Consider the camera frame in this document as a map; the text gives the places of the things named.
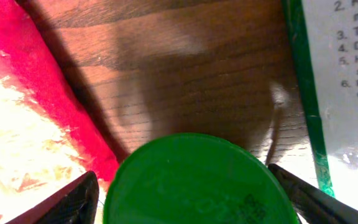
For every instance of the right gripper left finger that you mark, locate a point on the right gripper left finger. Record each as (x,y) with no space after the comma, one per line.
(75,203)

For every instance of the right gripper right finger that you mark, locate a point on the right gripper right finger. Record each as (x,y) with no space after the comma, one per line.
(311,203)

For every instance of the orange red snack pouch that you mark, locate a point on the orange red snack pouch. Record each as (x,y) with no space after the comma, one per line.
(47,139)

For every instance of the green lid white jar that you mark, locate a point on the green lid white jar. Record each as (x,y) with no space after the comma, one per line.
(194,179)

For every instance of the green snack packet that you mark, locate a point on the green snack packet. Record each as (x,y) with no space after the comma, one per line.
(324,41)

